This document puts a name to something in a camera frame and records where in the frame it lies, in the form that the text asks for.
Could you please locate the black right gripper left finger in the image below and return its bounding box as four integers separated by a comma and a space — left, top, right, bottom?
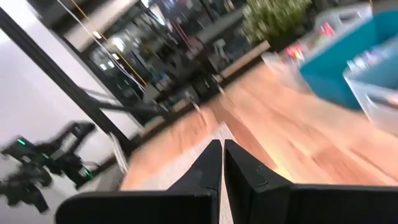
55, 139, 223, 224

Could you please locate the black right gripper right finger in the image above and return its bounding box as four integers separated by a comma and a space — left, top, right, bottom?
223, 138, 398, 224

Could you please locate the red ended granola bar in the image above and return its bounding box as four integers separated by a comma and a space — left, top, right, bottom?
317, 22, 336, 37

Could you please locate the chocolate chip granola bar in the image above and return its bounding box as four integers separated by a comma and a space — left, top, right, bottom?
284, 43, 307, 63

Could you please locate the teal plastic bin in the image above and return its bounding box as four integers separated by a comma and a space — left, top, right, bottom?
300, 9, 398, 110

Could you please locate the green potted plant black pot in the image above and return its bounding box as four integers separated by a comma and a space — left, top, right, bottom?
241, 0, 313, 52

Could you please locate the black rig frame post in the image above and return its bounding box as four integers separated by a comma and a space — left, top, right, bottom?
0, 7, 134, 153

